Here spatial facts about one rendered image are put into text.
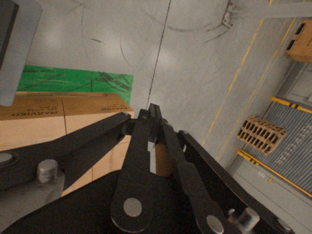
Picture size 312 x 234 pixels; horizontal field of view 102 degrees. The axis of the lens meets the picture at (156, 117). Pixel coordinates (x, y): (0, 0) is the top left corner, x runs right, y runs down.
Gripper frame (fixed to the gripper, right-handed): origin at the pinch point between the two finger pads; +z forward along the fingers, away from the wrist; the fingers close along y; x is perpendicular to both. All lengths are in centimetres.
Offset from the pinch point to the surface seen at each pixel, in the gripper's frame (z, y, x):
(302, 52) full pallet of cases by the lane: 420, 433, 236
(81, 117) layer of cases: 87, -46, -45
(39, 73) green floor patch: 113, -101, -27
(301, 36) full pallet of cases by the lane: 436, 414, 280
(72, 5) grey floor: 120, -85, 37
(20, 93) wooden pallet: 105, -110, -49
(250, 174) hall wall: 605, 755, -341
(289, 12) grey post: 168, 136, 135
